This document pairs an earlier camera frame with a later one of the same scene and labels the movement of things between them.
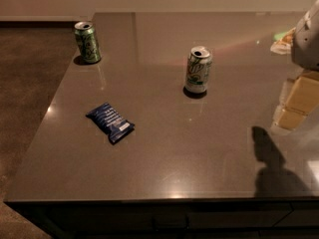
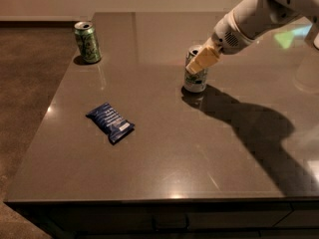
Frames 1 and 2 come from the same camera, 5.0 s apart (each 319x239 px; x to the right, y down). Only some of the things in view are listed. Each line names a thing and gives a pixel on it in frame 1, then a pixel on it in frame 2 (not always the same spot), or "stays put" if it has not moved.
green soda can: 88,42 stays put
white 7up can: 198,66 stays put
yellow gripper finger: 304,96 to 208,56
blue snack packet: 112,122 stays put
